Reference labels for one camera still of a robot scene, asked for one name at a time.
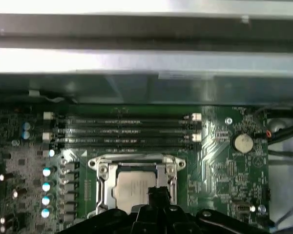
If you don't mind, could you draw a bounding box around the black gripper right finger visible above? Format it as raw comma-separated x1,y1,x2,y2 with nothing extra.
158,186,274,234

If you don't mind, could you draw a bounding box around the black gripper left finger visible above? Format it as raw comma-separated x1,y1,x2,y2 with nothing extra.
60,186,160,234

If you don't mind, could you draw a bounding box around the silver-topped CPU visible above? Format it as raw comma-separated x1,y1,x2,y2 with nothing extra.
112,170,159,212

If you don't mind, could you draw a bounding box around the CPU socket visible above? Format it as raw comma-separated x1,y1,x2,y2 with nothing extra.
87,153,187,219

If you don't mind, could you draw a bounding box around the green motherboard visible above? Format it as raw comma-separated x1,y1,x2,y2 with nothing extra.
0,103,271,234

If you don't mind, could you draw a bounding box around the internal USB port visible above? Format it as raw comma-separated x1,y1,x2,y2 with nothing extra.
234,204,251,220

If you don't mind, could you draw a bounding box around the blue-topped silver capacitor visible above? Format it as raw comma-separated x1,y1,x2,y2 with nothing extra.
41,181,56,192
42,167,58,177
41,195,55,206
40,208,54,219

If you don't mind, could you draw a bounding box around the black RAM slot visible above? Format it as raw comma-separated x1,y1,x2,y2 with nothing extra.
57,145,193,153
43,112,202,125
42,133,202,145
57,128,193,136

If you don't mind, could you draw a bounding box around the silver coin battery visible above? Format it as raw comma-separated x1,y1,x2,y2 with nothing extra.
230,131,254,154

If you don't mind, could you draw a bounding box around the black and silver PC case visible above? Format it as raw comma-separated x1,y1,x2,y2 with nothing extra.
0,0,293,234

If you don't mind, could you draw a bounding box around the thick black cable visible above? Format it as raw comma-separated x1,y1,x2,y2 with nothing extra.
255,121,293,141

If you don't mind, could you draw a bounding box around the white sticker on case wall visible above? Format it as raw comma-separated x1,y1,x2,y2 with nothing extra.
158,70,214,80

